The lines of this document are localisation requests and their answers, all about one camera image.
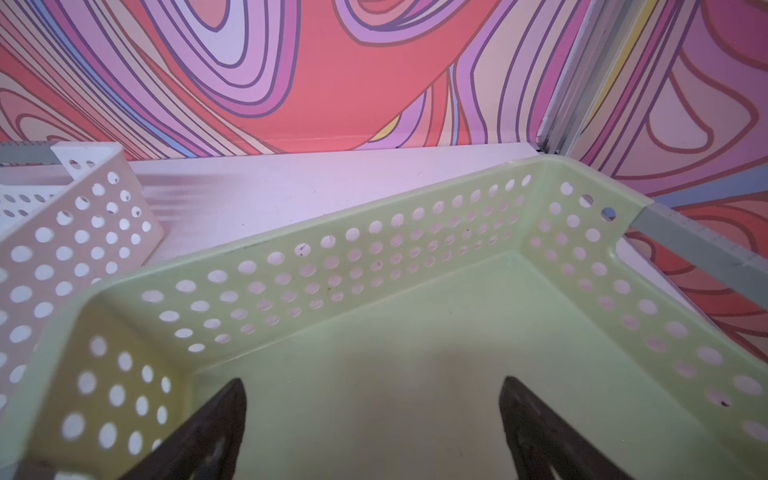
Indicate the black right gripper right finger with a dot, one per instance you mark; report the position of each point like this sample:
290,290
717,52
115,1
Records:
543,445

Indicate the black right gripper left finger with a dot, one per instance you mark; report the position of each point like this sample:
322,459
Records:
206,446

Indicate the white perforated basket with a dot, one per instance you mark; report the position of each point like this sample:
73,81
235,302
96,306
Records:
57,240

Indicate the large green perforated basket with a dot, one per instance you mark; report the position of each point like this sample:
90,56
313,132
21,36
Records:
375,342

